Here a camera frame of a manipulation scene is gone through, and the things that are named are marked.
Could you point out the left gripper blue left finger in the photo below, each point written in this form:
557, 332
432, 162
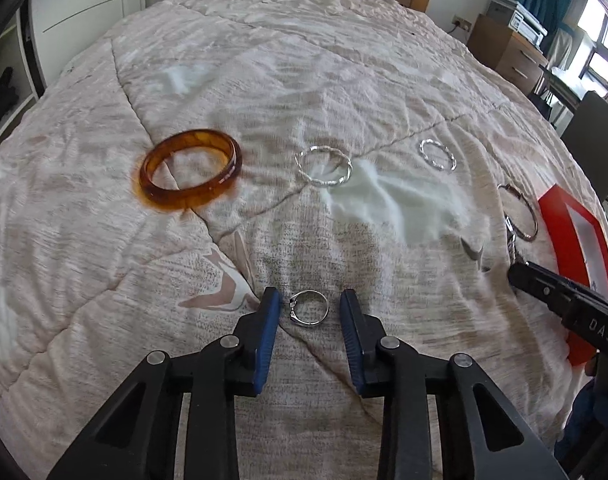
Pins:
134, 434

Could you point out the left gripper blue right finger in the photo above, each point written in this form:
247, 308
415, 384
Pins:
482, 435

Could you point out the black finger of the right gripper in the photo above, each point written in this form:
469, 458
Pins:
582, 310

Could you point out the thin dark metal bangle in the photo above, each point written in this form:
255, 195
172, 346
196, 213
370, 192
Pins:
519, 212

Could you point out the amber resin bangle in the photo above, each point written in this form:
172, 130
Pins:
189, 170

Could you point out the red jewelry box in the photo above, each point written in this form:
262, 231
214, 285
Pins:
580, 251

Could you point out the dark desk chair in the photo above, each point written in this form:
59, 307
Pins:
586, 138

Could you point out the wooden dresser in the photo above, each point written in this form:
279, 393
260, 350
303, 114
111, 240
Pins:
507, 52

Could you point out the white printer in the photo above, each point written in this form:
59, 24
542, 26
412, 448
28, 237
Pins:
514, 15

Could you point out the pink quilted bedspread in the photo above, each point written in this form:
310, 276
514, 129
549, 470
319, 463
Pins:
92, 279

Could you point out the white wardrobe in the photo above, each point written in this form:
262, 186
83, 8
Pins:
64, 28

